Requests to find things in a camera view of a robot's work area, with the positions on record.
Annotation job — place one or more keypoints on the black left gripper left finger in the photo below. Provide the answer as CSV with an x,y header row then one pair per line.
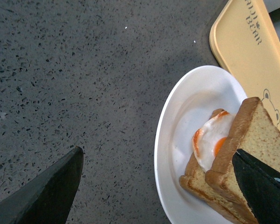
x,y
48,198

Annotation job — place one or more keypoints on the white round plate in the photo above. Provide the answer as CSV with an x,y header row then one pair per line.
x,y
189,105

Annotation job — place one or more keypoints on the fried egg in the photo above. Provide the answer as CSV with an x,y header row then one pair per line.
x,y
208,139

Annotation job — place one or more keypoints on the beige bear tray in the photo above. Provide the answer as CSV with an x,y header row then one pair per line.
x,y
245,43

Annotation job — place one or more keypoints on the bread slice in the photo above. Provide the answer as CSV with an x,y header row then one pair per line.
x,y
194,182
253,131

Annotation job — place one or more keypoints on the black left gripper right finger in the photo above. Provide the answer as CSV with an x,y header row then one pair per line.
x,y
260,185

